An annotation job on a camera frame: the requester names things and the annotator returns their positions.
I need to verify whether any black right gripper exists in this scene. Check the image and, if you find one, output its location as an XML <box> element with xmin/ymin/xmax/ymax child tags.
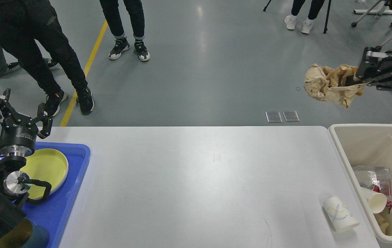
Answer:
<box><xmin>353</xmin><ymin>47</ymin><xmax>392</xmax><ymax>91</ymax></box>

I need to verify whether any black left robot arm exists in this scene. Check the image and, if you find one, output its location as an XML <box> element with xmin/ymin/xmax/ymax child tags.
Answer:
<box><xmin>0</xmin><ymin>89</ymin><xmax>53</xmax><ymax>238</ymax></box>

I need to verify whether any blue plastic tray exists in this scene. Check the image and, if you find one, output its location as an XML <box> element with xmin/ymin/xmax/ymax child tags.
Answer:
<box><xmin>22</xmin><ymin>142</ymin><xmax>91</xmax><ymax>248</ymax></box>

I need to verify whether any silver foil bag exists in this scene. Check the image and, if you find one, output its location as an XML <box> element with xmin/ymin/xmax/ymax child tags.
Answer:
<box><xmin>352</xmin><ymin>165</ymin><xmax>392</xmax><ymax>194</ymax></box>

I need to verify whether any wheeled chair base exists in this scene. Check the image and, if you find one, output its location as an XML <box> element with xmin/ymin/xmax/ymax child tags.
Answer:
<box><xmin>351</xmin><ymin>0</ymin><xmax>392</xmax><ymax>47</ymax></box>

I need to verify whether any person with black green sneakers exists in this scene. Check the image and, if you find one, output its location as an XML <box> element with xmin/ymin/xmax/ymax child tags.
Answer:
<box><xmin>99</xmin><ymin>0</ymin><xmax>151</xmax><ymax>63</ymax></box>

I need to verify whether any person with white sneakers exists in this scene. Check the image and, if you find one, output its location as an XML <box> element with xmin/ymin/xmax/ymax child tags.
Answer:
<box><xmin>284</xmin><ymin>0</ymin><xmax>326</xmax><ymax>34</ymax></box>

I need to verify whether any paper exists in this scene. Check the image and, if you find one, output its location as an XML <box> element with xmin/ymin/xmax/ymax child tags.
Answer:
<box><xmin>304</xmin><ymin>63</ymin><xmax>367</xmax><ymax>109</ymax></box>

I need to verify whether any beige plastic bin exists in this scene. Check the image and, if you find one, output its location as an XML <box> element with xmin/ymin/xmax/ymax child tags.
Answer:
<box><xmin>329</xmin><ymin>124</ymin><xmax>392</xmax><ymax>244</ymax></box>

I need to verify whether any crushed red can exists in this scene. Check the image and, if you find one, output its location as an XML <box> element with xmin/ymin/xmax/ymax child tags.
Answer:
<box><xmin>370</xmin><ymin>185</ymin><xmax>392</xmax><ymax>215</ymax></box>

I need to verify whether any person in black clothes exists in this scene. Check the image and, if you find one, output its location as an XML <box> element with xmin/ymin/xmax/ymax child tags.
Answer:
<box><xmin>0</xmin><ymin>0</ymin><xmax>95</xmax><ymax>116</ymax></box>

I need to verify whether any brown box in bin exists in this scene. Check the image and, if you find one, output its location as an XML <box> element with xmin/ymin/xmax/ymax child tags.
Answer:
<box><xmin>374</xmin><ymin>214</ymin><xmax>389</xmax><ymax>235</ymax></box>

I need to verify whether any crushed white paper cup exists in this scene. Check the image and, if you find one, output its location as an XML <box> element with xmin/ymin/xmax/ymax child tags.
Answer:
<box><xmin>322</xmin><ymin>196</ymin><xmax>360</xmax><ymax>233</ymax></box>

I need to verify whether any yellow plate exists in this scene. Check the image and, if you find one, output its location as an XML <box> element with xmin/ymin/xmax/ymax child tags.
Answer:
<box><xmin>21</xmin><ymin>148</ymin><xmax>64</xmax><ymax>184</ymax></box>

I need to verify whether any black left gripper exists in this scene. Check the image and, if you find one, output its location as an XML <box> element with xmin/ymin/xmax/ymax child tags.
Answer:
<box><xmin>0</xmin><ymin>89</ymin><xmax>53</xmax><ymax>155</ymax></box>

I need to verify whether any teal mug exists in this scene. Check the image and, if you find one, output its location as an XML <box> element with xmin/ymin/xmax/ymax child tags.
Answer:
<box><xmin>0</xmin><ymin>218</ymin><xmax>50</xmax><ymax>248</ymax></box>

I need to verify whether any silver floor plate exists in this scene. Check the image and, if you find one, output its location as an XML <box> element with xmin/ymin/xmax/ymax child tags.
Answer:
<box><xmin>283</xmin><ymin>111</ymin><xmax>300</xmax><ymax>122</ymax></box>
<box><xmin>265</xmin><ymin>111</ymin><xmax>283</xmax><ymax>123</ymax></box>

